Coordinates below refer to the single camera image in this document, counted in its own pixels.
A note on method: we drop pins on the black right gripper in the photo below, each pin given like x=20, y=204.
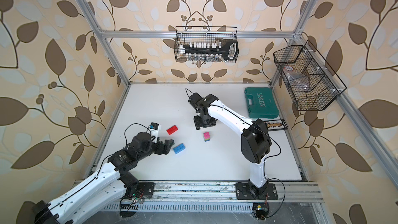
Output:
x=198, y=124

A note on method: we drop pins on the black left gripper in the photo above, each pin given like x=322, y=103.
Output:
x=167, y=148

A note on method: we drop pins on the pink lego brick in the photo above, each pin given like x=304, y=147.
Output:
x=206, y=134

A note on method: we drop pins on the light blue lego brick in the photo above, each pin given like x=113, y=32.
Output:
x=179, y=148

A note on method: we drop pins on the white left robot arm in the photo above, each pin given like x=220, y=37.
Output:
x=112, y=181

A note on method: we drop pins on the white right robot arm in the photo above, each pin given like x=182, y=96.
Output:
x=255, y=141

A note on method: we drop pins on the red lego brick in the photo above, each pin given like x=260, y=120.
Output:
x=172, y=130

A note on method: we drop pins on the green plastic tool case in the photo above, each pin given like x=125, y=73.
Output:
x=261, y=103

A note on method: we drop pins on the small electronics board left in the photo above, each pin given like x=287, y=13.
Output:
x=129, y=205

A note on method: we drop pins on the small electronics board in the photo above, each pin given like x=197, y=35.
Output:
x=260, y=210
x=129, y=205

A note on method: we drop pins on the black socket set holder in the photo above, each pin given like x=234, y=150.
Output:
x=219, y=51

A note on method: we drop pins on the black charging board with connectors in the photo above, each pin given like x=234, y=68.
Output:
x=275, y=125

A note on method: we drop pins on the plastic bag in basket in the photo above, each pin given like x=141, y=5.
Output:
x=297, y=80

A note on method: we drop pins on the small electronics board right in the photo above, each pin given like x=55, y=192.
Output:
x=260, y=210

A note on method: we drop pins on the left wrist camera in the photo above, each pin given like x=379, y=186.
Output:
x=154, y=129

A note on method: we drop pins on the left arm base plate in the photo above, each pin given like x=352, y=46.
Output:
x=144, y=189

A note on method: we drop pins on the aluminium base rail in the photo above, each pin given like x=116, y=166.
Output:
x=224, y=191

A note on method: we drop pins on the black wire basket centre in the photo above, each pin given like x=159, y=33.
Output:
x=184, y=34

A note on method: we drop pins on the black wire basket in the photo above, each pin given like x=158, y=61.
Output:
x=184, y=34
x=310, y=79

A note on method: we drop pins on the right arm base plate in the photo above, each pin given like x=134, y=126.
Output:
x=248, y=191

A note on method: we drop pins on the black wire basket right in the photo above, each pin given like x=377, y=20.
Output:
x=310, y=79

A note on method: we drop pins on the aluminium frame post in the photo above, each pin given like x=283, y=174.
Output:
x=305, y=15

